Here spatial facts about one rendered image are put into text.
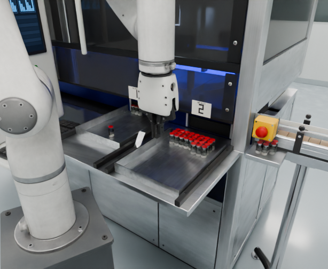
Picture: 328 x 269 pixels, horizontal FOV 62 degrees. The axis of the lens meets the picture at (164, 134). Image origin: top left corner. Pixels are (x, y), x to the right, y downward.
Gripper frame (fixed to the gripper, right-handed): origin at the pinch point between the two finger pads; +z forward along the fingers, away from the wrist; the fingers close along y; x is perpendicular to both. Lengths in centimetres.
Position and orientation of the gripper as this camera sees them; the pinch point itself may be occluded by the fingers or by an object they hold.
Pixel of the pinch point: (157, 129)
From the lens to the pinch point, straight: 71.9
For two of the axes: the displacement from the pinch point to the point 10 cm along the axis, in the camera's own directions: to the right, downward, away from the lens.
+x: -5.7, 3.7, -7.3
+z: 0.0, 8.9, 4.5
